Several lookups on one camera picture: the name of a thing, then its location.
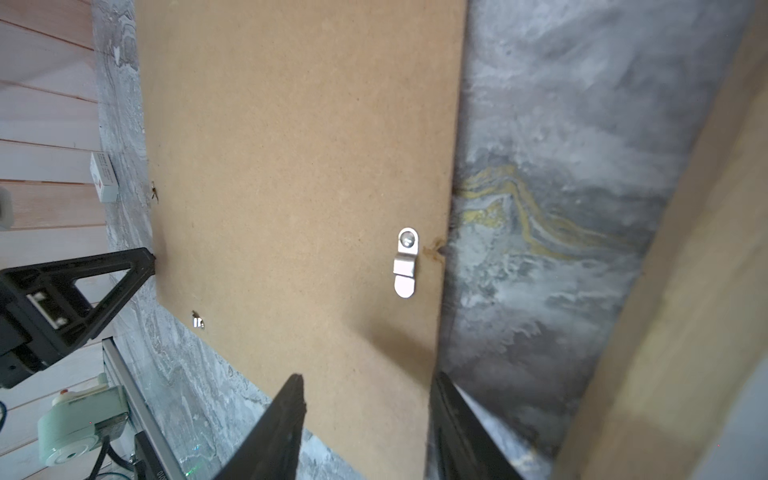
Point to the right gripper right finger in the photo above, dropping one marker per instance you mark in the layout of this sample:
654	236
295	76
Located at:
464	449

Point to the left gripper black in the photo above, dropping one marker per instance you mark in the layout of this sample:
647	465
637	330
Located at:
49	310

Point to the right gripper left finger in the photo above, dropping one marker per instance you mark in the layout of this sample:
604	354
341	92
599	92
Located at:
271	450

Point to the light wooden picture frame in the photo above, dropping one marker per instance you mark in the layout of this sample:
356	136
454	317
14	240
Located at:
694	327

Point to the brown cardboard backing board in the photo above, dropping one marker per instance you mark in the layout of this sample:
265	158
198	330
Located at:
303	152

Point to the small white square tag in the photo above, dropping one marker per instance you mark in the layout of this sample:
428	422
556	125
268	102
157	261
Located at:
104	177

